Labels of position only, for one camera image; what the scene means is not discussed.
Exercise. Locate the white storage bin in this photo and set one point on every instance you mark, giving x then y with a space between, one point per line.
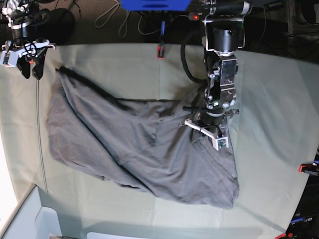
31 220

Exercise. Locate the green table cloth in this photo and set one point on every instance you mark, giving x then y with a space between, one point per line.
276 131

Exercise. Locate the black power strip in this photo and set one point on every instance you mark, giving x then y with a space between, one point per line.
197 16

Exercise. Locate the red black clamp right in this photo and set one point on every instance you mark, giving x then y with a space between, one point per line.
310 168

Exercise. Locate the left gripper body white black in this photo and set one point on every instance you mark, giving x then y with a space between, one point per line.
212 123

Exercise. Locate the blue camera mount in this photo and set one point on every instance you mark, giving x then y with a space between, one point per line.
157 5

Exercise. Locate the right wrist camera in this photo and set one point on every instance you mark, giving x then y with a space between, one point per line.
9 59

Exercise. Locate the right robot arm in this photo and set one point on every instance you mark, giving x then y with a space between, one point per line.
24 18

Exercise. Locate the red blue clamp centre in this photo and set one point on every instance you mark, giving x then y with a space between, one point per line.
161 47

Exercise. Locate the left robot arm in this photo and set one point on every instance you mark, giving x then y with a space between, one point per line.
222 30

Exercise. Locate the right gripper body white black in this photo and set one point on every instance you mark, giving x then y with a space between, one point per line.
30 49

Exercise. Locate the grey t-shirt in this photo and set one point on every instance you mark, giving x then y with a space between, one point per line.
138 144

